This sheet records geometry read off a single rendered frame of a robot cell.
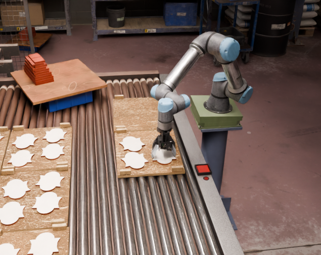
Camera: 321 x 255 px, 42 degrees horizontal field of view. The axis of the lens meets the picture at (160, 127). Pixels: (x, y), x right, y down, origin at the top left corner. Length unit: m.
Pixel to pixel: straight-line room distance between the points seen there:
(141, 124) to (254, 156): 1.69
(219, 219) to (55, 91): 1.37
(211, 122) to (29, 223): 1.28
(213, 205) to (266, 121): 2.63
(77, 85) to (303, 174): 2.14
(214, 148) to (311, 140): 1.76
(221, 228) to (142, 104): 1.15
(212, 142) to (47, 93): 1.11
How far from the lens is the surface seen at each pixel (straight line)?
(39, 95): 2.74
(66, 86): 2.82
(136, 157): 2.26
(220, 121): 2.66
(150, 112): 2.68
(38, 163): 2.30
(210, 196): 2.08
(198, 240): 1.87
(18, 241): 1.91
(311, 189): 3.76
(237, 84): 2.48
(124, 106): 2.75
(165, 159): 2.25
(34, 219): 1.98
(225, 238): 1.90
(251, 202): 3.49
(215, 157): 2.87
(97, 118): 2.66
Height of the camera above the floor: 2.28
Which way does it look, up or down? 32 degrees down
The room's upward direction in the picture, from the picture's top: 1 degrees clockwise
